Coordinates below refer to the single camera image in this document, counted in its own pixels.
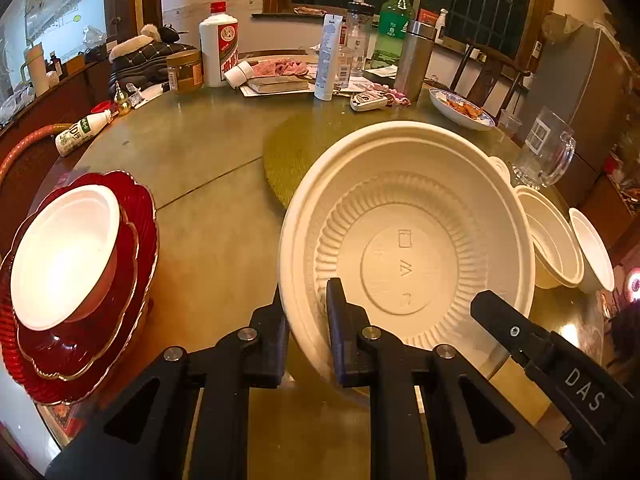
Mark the grey refrigerator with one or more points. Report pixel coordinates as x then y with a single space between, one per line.
575 90

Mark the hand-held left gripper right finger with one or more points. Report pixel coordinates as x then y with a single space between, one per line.
345 340

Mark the white key fob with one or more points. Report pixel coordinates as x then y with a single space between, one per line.
367 101

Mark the small red lid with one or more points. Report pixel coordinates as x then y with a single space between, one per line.
102 106

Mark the white and blue tube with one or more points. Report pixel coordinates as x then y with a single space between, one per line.
327 60

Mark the small ribbed white bowl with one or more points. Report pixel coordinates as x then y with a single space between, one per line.
550 240

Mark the cluttered wooden shelf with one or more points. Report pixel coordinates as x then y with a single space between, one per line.
625 135

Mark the small white milk bottle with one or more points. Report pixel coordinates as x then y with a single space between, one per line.
80 135

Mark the pink scrunchie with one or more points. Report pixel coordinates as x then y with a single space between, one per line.
397 95

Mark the red box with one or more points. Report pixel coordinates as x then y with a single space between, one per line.
427 15

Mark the green plastic bottle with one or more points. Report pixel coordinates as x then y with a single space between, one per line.
392 30

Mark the clear glass mug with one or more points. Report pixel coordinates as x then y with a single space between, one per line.
542 145

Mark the brown jar with gold lid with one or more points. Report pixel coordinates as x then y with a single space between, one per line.
185 72

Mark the wooden sideboard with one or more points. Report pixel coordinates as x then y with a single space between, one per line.
60 95

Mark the white liquor bottle red cap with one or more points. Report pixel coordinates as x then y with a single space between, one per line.
219 45

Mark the small smooth white bowl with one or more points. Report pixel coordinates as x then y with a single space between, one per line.
592 250

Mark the steel thermos flask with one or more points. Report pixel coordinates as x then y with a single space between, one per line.
415 60

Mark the blue rimmed plate of food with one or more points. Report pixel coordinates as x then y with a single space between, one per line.
462 110

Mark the small white jar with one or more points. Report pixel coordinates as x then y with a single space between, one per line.
239 74

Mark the small gold ornament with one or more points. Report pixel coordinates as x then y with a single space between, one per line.
122 102

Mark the small clear glass cup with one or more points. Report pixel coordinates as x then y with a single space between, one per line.
509 122

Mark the white paper leaflet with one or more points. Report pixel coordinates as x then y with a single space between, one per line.
385 71

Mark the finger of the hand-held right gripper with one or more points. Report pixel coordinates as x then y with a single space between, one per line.
505 325

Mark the clear bottle with black lid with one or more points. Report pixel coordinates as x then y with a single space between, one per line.
359 35

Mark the black quilted jacket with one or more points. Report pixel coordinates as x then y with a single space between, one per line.
150 55

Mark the dark wooden chair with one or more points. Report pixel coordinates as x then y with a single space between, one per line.
487 75

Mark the white tumbler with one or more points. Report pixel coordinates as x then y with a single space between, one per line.
35 70

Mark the large ribbed white bowl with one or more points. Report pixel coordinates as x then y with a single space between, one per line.
400 210

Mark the deep red ribbed plate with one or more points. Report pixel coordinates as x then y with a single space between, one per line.
144 260

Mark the dark window with wooden frame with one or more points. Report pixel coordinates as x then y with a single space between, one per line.
480 0

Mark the red plate with white sticker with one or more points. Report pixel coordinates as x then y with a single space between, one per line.
75 352

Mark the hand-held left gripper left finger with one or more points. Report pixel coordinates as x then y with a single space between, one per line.
267 340

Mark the pink cloth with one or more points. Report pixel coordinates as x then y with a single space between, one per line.
280 66

